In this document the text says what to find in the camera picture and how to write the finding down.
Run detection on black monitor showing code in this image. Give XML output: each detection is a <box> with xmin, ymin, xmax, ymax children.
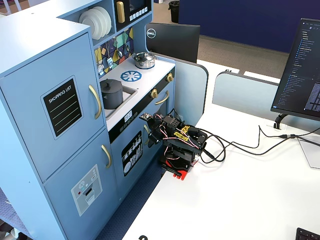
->
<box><xmin>270</xmin><ymin>17</ymin><xmax>320</xmax><ymax>122</ymax></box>

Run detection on silver monitor base plate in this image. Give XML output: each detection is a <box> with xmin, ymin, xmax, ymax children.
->
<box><xmin>296</xmin><ymin>136</ymin><xmax>320</xmax><ymax>169</ymax></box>

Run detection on black keyboard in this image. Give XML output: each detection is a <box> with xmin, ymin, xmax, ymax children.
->
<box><xmin>295</xmin><ymin>227</ymin><xmax>320</xmax><ymax>240</ymax></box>

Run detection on white toy plate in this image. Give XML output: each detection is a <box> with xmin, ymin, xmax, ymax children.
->
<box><xmin>87</xmin><ymin>8</ymin><xmax>109</xmax><ymax>38</ymax></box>
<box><xmin>78</xmin><ymin>10</ymin><xmax>103</xmax><ymax>41</ymax></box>
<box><xmin>92</xmin><ymin>6</ymin><xmax>113</xmax><ymax>35</ymax></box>

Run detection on gold microwave handle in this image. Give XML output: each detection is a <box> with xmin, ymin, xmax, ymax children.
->
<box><xmin>116</xmin><ymin>1</ymin><xmax>126</xmax><ymax>24</ymax></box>

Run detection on silver toy spatula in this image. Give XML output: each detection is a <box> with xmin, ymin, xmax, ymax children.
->
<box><xmin>106</xmin><ymin>41</ymin><xmax>115</xmax><ymax>69</ymax></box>

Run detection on black trash bin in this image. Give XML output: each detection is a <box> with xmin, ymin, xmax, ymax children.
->
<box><xmin>168</xmin><ymin>0</ymin><xmax>181</xmax><ymax>24</ymax></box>

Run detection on black toy microwave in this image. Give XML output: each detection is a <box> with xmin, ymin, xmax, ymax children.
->
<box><xmin>113</xmin><ymin>0</ymin><xmax>153</xmax><ymax>32</ymax></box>

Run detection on gold fridge door handle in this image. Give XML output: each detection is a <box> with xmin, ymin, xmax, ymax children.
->
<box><xmin>88</xmin><ymin>84</ymin><xmax>102</xmax><ymax>120</ymax></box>

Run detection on gold oven door handle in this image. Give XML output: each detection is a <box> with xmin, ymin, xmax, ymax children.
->
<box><xmin>154</xmin><ymin>90</ymin><xmax>170</xmax><ymax>106</ymax></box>

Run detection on black shopping list chalkboard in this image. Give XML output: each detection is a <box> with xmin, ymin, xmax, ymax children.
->
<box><xmin>42</xmin><ymin>78</ymin><xmax>83</xmax><ymax>138</ymax></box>

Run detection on black Dell monitor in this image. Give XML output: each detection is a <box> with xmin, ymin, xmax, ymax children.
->
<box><xmin>145</xmin><ymin>22</ymin><xmax>201</xmax><ymax>64</ymax></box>

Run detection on looped black usb cable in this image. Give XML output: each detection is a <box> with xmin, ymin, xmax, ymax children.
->
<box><xmin>199</xmin><ymin>129</ymin><xmax>227</xmax><ymax>165</ymax></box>

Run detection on silver pot lid black knob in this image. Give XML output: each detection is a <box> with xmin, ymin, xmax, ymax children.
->
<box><xmin>132</xmin><ymin>51</ymin><xmax>156</xmax><ymax>63</ymax></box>

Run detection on light blue desk divider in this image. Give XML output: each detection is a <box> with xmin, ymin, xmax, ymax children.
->
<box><xmin>212</xmin><ymin>71</ymin><xmax>280</xmax><ymax>116</ymax></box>
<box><xmin>154</xmin><ymin>55</ymin><xmax>210</xmax><ymax>127</ymax></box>

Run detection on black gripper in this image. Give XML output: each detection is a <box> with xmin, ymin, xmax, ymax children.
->
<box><xmin>147</xmin><ymin>115</ymin><xmax>167</xmax><ymax>149</ymax></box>

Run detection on dark gray toy pot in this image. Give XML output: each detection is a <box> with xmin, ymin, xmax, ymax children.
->
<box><xmin>99</xmin><ymin>83</ymin><xmax>124</xmax><ymax>110</ymax></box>

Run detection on gold dishwasher door handle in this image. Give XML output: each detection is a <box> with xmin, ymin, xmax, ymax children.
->
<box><xmin>143</xmin><ymin>124</ymin><xmax>151</xmax><ymax>146</ymax></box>

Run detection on silver toy spoon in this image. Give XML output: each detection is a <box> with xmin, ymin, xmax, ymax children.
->
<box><xmin>115</xmin><ymin>36</ymin><xmax>124</xmax><ymax>59</ymax></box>

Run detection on silver toy ladle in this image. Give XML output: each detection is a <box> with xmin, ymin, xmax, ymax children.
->
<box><xmin>123</xmin><ymin>34</ymin><xmax>131</xmax><ymax>54</ymax></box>

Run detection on blue wooden toy kitchen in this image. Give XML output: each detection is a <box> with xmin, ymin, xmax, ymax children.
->
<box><xmin>0</xmin><ymin>0</ymin><xmax>176</xmax><ymax>240</ymax></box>

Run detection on gray toy sink basin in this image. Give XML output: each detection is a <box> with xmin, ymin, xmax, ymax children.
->
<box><xmin>103</xmin><ymin>86</ymin><xmax>139</xmax><ymax>119</ymax></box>

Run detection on red robot base clamp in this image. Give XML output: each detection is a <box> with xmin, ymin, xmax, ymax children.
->
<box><xmin>160</xmin><ymin>159</ymin><xmax>200</xmax><ymax>181</ymax></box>

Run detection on silver toy strainer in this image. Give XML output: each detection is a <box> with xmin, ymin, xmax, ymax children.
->
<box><xmin>96</xmin><ymin>47</ymin><xmax>105</xmax><ymax>75</ymax></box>

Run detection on silver metal toy pot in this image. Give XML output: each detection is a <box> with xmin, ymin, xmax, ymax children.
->
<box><xmin>132</xmin><ymin>52</ymin><xmax>156</xmax><ymax>70</ymax></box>

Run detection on long black power cable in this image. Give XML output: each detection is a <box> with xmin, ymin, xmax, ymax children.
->
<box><xmin>205</xmin><ymin>124</ymin><xmax>320</xmax><ymax>157</ymax></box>

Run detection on gold freezer door handle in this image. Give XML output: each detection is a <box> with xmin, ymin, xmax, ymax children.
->
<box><xmin>100</xmin><ymin>144</ymin><xmax>113</xmax><ymax>169</ymax></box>

